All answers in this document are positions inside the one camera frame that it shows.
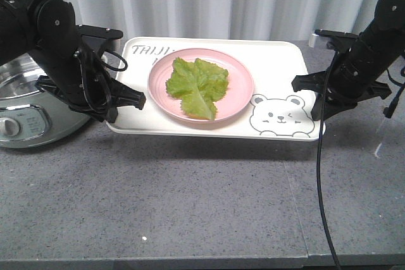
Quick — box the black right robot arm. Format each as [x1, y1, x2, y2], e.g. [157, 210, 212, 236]
[292, 0, 404, 121]

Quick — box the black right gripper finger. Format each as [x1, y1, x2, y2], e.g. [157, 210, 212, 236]
[291, 71, 327, 92]
[311, 92, 358, 121]

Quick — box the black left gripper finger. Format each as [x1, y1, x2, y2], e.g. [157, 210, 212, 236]
[110, 79, 146, 110]

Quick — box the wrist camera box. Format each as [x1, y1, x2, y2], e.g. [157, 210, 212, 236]
[308, 29, 358, 52]
[76, 25, 124, 51]

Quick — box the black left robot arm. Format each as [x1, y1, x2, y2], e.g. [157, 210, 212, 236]
[1, 0, 146, 123]

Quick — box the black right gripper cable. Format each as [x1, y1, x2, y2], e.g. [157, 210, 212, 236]
[315, 51, 342, 270]

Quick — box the green lettuce leaf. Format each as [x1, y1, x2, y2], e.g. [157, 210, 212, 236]
[166, 57, 228, 120]

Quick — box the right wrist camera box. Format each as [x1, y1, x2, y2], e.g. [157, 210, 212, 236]
[308, 29, 358, 52]

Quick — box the pink round plate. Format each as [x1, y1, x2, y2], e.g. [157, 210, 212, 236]
[147, 48, 254, 123]

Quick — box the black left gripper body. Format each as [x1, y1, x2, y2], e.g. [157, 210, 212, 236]
[34, 42, 118, 123]

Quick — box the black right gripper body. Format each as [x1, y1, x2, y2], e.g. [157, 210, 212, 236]
[325, 34, 392, 107]

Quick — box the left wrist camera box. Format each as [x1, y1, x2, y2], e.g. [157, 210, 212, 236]
[76, 25, 124, 51]

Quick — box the pale green electric cooking pot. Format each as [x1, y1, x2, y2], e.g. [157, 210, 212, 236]
[1, 54, 90, 149]

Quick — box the cream bear serving tray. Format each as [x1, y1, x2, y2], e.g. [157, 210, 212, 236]
[109, 37, 325, 141]

